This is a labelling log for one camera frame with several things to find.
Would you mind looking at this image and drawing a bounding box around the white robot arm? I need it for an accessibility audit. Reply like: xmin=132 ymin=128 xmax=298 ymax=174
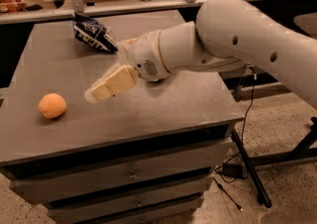
xmin=85 ymin=0 xmax=317 ymax=108

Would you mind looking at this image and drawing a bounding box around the black cable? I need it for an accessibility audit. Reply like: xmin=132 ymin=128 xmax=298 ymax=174
xmin=214 ymin=63 xmax=260 ymax=212

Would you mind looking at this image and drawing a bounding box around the black power adapter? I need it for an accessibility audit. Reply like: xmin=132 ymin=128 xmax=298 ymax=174
xmin=222 ymin=164 xmax=246 ymax=178

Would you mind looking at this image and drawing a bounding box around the middle drawer front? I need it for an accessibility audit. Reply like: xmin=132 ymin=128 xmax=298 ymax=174
xmin=48 ymin=168 xmax=212 ymax=224

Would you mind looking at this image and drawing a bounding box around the blue chip bag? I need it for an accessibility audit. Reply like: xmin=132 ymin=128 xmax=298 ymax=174
xmin=72 ymin=14 xmax=118 ymax=53

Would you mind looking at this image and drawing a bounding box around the black metal stand leg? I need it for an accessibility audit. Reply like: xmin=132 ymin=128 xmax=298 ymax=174
xmin=231 ymin=117 xmax=317 ymax=208

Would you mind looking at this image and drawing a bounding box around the orange fruit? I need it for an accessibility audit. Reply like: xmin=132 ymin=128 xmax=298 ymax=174
xmin=38 ymin=93 xmax=66 ymax=119

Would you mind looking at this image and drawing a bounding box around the bottom drawer front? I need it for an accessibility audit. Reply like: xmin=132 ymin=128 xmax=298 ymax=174
xmin=92 ymin=194 xmax=203 ymax=224

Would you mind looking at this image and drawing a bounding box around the drawer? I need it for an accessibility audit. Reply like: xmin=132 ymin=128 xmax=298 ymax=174
xmin=48 ymin=168 xmax=212 ymax=224
xmin=92 ymin=194 xmax=203 ymax=224
xmin=10 ymin=138 xmax=232 ymax=204

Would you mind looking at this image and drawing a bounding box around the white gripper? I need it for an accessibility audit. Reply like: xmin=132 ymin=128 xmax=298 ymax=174
xmin=89 ymin=30 xmax=170 ymax=102

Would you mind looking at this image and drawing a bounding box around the grey drawer cabinet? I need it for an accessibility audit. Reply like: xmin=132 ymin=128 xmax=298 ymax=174
xmin=0 ymin=10 xmax=246 ymax=224

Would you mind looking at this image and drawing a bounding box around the top drawer front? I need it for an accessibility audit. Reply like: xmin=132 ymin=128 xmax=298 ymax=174
xmin=10 ymin=138 xmax=232 ymax=204

